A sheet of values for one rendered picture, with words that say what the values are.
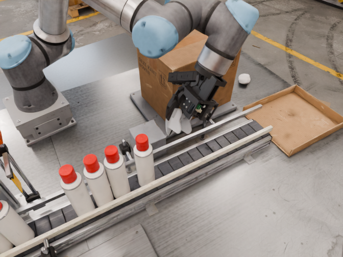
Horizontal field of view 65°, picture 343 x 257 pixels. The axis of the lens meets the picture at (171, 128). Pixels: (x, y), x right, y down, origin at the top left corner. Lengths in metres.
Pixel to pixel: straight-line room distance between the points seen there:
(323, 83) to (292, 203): 2.21
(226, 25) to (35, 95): 0.71
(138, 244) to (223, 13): 0.59
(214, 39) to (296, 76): 2.45
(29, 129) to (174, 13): 0.72
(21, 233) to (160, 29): 0.58
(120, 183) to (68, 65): 0.88
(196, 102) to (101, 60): 0.94
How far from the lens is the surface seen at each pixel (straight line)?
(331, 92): 2.96
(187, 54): 0.92
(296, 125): 1.17
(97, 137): 1.06
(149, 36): 0.50
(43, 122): 1.08
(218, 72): 0.61
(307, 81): 2.99
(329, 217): 0.97
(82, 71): 1.42
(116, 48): 1.57
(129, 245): 0.77
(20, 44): 1.01
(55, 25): 0.99
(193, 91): 0.65
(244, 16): 0.60
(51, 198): 0.79
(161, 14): 0.53
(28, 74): 1.02
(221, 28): 0.60
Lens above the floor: 1.60
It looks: 47 degrees down
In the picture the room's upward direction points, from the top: straight up
